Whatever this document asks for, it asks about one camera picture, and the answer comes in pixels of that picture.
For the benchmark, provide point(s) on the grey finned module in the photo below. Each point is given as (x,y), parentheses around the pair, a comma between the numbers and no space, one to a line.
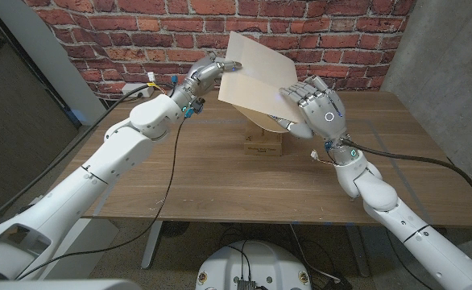
(247,285)

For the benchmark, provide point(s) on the white table leg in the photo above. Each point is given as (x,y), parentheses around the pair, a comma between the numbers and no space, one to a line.
(151,245)
(358,253)

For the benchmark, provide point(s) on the dark grey door panel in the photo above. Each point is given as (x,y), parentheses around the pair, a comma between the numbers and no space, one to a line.
(10,121)

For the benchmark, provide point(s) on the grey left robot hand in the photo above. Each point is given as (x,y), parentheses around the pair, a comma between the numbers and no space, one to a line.
(204,78)

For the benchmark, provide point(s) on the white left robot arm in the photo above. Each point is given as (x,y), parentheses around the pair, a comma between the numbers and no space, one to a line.
(111,157)

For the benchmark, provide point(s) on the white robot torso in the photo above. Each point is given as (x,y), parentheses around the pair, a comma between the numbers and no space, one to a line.
(260,262)

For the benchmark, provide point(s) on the thin beige paper folder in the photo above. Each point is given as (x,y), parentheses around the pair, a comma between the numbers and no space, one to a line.
(256,80)

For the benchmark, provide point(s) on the red brick printed backdrop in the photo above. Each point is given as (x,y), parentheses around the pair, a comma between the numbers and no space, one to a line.
(159,40)

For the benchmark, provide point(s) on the small cardboard packing box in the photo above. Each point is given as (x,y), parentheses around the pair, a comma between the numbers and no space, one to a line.
(262,143)

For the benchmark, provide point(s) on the white power strip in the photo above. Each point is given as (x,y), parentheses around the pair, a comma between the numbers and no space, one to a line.
(129,92)

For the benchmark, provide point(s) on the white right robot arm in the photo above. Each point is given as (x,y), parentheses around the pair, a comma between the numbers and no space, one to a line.
(421,241)

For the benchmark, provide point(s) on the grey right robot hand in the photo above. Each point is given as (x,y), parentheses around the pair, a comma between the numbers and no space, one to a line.
(320,113)

